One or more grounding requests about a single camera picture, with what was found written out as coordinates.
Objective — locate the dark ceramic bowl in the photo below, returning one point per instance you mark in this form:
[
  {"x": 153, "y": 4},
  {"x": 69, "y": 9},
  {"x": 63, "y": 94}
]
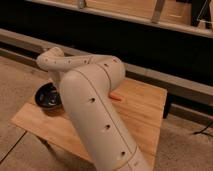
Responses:
[{"x": 47, "y": 97}]

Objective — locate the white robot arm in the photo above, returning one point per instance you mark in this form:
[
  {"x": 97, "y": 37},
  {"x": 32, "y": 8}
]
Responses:
[{"x": 84, "y": 84}]

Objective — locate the orange carrot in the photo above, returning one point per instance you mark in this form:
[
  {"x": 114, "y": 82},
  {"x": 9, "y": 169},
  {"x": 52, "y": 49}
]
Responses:
[{"x": 114, "y": 96}]

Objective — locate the wooden table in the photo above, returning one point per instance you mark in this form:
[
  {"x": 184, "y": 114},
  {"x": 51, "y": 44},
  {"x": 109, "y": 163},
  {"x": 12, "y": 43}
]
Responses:
[{"x": 140, "y": 106}]

